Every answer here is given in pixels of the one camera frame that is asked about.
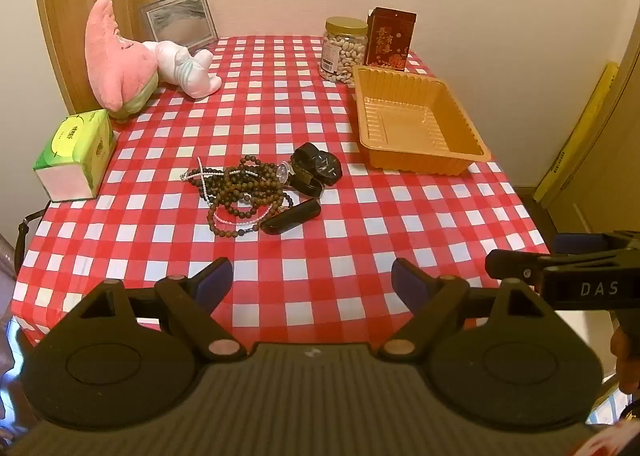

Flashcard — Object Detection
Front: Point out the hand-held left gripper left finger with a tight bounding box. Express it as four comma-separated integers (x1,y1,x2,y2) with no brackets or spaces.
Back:
75,257,248,363

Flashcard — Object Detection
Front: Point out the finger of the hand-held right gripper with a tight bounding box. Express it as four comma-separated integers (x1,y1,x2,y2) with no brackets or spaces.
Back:
484,248,553,294
554,231,640,257

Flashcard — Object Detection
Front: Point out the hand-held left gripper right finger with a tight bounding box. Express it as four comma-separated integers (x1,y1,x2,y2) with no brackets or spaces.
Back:
377,257,556,363

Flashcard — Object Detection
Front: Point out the small white bead strand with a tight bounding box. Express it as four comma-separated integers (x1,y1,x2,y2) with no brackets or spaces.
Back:
212,201,284,233

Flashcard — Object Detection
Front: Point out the long dark wooden bead strand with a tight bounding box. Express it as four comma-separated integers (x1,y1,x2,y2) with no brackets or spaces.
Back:
206,176,297,240

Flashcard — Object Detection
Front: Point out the white pearl bracelet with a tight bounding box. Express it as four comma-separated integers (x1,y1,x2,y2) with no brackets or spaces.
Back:
181,157,224,209

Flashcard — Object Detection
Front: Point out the black fitness band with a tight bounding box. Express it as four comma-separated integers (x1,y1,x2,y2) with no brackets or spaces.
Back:
261,197,322,237

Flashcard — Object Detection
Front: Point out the brown wooden bead bracelet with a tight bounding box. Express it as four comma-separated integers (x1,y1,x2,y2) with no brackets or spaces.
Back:
222,155,283,187

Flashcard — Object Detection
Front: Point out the silver-case black strap watch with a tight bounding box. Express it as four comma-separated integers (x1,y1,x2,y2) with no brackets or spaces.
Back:
276,161,324,197

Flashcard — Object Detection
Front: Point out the black round-face watch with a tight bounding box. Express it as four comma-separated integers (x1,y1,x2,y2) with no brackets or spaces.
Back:
290,142,344,187

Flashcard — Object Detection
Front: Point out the orange plastic tray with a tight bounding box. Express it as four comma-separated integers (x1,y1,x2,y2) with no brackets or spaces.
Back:
352,64,492,177

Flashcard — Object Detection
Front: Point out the person's right hand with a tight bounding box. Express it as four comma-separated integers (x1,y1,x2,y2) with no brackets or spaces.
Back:
610,323,640,394

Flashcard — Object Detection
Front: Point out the wooden door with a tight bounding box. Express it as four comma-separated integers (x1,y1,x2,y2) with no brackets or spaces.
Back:
537,30,640,257

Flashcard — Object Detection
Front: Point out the red white checkered tablecloth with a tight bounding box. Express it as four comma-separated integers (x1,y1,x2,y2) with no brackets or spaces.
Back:
9,34,553,348

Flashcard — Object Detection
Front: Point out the green tissue box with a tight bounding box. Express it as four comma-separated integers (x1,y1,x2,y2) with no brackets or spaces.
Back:
32,109,117,201

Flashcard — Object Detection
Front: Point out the white plush toy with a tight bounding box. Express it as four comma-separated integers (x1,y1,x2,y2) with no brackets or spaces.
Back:
142,40,224,100

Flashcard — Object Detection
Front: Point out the clear jar of nuts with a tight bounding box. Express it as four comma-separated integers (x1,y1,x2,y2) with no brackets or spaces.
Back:
319,16,370,85

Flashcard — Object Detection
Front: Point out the pink star plush toy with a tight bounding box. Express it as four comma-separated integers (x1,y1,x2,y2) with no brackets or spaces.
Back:
84,0,160,125

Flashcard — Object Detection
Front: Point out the dark red tin box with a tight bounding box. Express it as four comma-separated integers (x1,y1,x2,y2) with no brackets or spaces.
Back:
364,6,417,72

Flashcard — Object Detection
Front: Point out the black strap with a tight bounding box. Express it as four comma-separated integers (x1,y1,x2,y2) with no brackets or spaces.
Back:
14,208,52,277

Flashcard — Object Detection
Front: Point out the silver picture frame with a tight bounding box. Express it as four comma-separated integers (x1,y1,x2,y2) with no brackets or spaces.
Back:
139,0,219,49

